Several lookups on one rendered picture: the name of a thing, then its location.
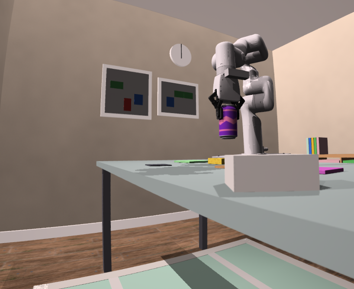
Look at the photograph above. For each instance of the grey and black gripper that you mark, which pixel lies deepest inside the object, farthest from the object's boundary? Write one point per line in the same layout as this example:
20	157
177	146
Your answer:
226	91

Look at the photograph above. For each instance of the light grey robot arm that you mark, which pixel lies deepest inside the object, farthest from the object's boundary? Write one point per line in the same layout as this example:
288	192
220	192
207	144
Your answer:
259	91

